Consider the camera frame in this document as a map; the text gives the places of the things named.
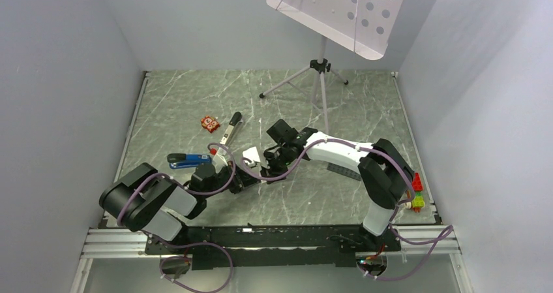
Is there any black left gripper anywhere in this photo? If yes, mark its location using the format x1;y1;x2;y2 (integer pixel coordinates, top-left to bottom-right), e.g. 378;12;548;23
203;160;262;198

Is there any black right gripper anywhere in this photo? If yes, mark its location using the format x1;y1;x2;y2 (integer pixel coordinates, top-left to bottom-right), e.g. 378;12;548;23
258;145;293;185

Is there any black silver stapler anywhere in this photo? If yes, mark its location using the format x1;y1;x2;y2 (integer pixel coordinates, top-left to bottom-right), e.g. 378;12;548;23
220;112;243;148

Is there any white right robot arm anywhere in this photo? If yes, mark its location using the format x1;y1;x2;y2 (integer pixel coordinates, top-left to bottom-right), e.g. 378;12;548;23
261;119;414;251

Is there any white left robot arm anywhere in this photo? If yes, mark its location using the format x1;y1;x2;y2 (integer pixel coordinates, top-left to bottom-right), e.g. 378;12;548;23
98;162;260;254

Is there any blue black stapler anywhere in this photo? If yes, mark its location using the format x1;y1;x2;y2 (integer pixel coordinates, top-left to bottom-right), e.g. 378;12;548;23
166;153;212;169

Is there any red cartoon eraser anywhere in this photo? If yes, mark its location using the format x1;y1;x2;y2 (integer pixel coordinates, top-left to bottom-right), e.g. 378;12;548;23
200;116;220;133

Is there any dark grey lego baseplate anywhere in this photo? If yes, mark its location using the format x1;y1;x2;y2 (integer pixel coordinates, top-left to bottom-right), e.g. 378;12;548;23
327;162;362;181

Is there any colourful lego toy car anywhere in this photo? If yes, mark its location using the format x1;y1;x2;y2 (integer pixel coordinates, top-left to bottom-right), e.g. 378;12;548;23
405;172;426;213

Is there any white perforated music stand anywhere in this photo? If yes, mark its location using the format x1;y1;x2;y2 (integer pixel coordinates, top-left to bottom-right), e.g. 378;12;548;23
259;0;404;131

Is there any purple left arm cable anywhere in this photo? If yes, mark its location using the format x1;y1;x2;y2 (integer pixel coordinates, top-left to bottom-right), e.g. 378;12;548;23
115;142;237;293

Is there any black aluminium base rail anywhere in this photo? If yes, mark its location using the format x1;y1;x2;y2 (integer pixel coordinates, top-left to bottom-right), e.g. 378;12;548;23
80;224;459;271

